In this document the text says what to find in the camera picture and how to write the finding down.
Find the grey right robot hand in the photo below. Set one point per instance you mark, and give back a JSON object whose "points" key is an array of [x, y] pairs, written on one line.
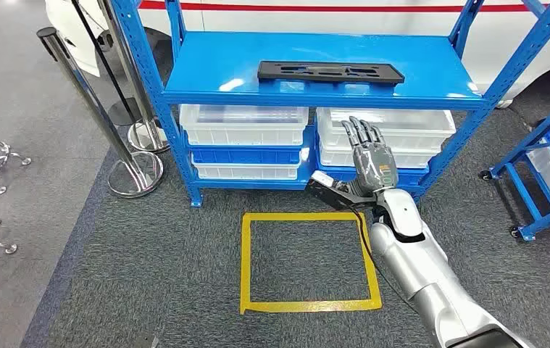
{"points": [[373, 168]]}

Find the long black plastic part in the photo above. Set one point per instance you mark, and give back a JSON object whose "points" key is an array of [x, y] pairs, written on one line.
{"points": [[269, 66]]}

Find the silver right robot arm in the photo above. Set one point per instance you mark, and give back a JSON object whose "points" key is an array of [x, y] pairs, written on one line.
{"points": [[423, 269]]}

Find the blue metal shelf rack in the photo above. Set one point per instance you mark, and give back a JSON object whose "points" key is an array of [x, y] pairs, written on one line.
{"points": [[303, 53]]}

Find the blue wheeled shelf rack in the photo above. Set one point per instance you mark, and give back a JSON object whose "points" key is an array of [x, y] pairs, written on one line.
{"points": [[528, 233]]}

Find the white car with red stripe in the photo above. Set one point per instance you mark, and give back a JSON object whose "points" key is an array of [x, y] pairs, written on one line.
{"points": [[351, 21]]}

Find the black camera bracket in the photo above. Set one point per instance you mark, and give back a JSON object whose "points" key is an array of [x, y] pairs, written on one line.
{"points": [[337, 194]]}

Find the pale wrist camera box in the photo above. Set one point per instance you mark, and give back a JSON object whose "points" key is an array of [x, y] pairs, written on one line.
{"points": [[322, 179]]}

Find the chrome stanchion post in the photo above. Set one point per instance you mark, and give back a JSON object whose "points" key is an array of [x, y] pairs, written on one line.
{"points": [[135, 175], [147, 137]]}

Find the dark stanchion post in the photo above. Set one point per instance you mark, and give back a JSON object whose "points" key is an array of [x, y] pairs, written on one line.
{"points": [[123, 114]]}

